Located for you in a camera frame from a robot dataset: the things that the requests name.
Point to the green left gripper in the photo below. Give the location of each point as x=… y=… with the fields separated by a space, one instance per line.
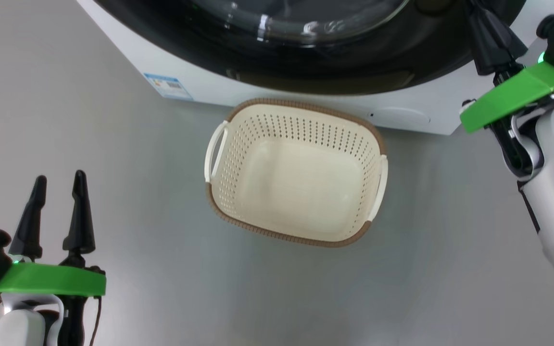
x=51 y=281

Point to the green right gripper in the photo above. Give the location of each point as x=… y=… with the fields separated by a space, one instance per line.
x=512 y=96

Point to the dark round washing machine door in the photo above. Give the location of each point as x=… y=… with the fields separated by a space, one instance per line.
x=354 y=72

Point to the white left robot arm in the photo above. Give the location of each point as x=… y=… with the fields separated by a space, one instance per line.
x=17 y=327

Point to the white front-load washing machine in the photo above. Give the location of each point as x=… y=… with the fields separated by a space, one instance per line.
x=209 y=84

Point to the cream perforated laundry basket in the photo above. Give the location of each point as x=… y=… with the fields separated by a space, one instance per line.
x=301 y=192

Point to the blue energy label sticker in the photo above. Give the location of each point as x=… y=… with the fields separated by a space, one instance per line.
x=169 y=86

